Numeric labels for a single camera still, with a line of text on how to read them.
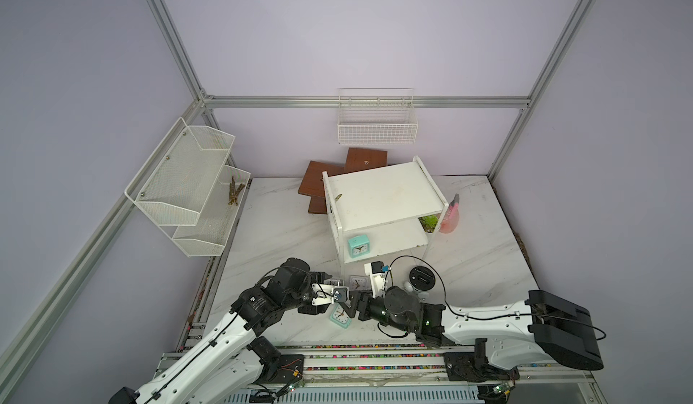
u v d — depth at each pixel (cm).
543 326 43
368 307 64
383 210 69
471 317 52
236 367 59
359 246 76
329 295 61
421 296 85
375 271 68
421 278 87
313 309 65
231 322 48
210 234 90
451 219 97
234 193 97
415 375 73
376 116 95
